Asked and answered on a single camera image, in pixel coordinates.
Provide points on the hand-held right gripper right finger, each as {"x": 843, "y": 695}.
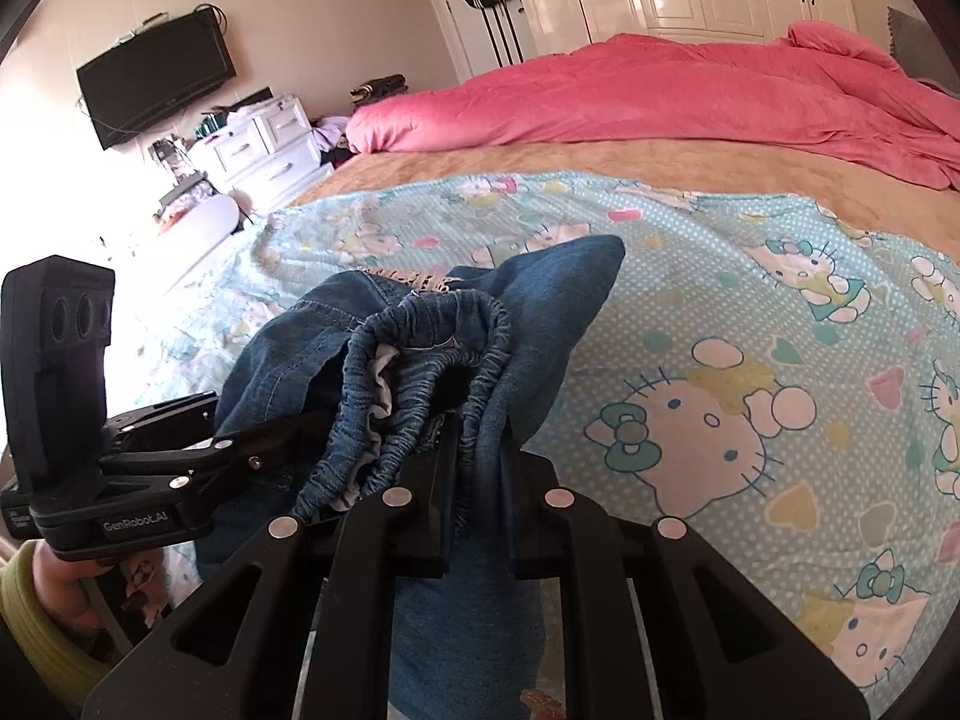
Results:
{"x": 517, "y": 510}

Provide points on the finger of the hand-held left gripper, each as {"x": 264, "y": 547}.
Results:
{"x": 247, "y": 446}
{"x": 161, "y": 420}

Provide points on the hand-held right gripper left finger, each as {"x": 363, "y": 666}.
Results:
{"x": 442, "y": 480}

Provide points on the denim pants with lace trim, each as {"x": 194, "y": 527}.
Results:
{"x": 540, "y": 300}

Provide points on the person's left forearm green sleeve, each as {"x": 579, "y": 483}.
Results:
{"x": 26, "y": 615}

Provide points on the person's left hand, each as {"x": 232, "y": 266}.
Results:
{"x": 82, "y": 592}

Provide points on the white rounded seat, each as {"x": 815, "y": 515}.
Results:
{"x": 202, "y": 229}

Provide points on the white dresser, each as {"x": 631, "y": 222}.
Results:
{"x": 262, "y": 150}

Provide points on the cyan cat printed blanket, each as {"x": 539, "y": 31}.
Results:
{"x": 750, "y": 315}

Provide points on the lilac cloth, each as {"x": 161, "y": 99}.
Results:
{"x": 330, "y": 136}

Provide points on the tan bed sheet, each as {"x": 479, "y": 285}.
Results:
{"x": 600, "y": 159}

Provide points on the dark brown handbag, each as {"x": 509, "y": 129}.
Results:
{"x": 382, "y": 88}

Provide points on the pink duvet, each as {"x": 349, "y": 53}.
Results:
{"x": 637, "y": 97}

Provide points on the grey cushion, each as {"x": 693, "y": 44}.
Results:
{"x": 909, "y": 45}

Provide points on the black wall television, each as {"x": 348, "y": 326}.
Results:
{"x": 154, "y": 79}

